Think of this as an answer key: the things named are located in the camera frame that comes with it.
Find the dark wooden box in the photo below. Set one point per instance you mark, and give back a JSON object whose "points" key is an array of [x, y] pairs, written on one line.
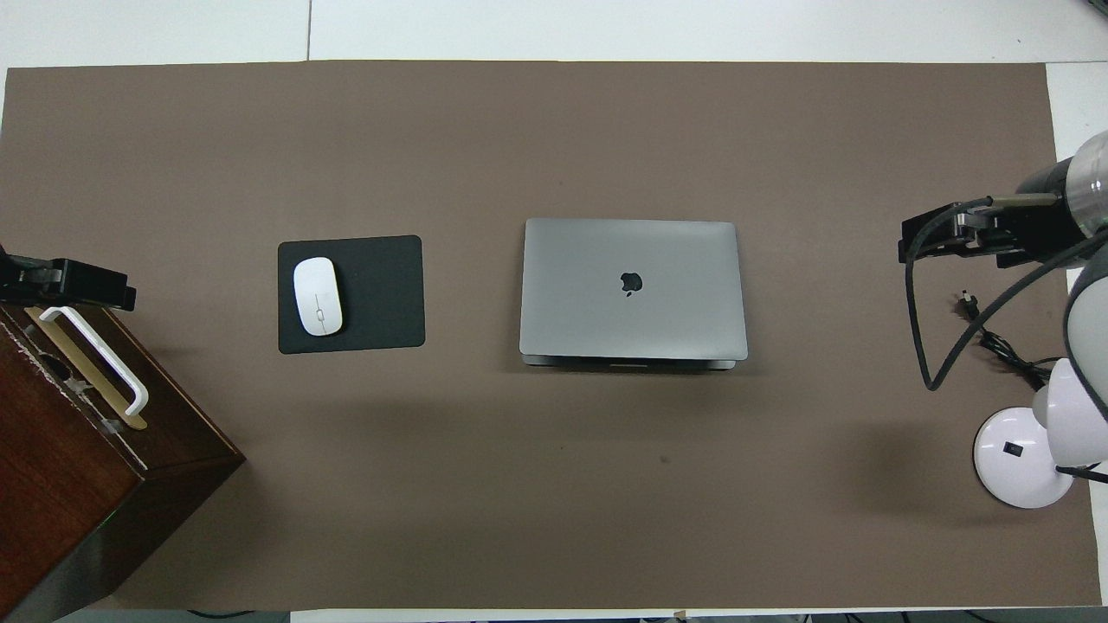
{"points": [[61, 484]]}

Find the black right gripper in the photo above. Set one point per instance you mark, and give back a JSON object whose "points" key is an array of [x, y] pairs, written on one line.
{"points": [[1030, 229]]}

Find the white computer mouse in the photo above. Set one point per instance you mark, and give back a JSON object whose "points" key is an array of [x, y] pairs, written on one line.
{"points": [[318, 294]]}

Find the black mouse pad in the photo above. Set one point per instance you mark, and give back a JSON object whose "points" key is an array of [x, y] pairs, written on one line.
{"points": [[381, 294]]}

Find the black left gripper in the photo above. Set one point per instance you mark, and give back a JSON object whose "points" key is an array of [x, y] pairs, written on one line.
{"points": [[26, 281]]}

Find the grey Apple laptop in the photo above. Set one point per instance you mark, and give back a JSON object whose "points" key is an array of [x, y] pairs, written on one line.
{"points": [[597, 303]]}

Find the brown table mat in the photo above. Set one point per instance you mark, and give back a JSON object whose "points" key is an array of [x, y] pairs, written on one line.
{"points": [[554, 502]]}

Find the white desk lamp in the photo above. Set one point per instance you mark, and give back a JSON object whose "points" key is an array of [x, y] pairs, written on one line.
{"points": [[1013, 459]]}

